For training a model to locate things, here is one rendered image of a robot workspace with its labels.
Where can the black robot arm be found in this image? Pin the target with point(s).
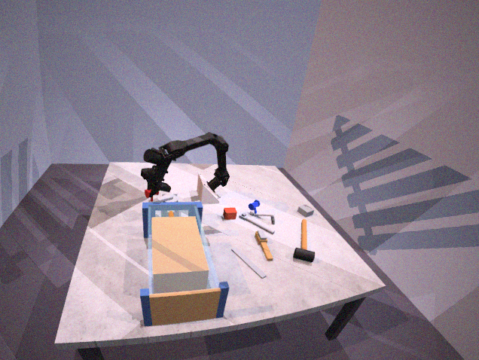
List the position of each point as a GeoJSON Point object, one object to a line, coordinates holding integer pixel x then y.
{"type": "Point", "coordinates": [178, 148]}

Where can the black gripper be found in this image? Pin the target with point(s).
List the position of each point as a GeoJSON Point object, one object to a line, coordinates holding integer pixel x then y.
{"type": "Point", "coordinates": [157, 185]}

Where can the black mallet with wooden handle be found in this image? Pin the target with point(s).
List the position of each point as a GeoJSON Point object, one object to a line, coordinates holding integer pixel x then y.
{"type": "Point", "coordinates": [303, 253]}

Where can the grey flat bar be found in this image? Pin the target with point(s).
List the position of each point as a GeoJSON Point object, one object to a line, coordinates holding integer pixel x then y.
{"type": "Point", "coordinates": [248, 262]}

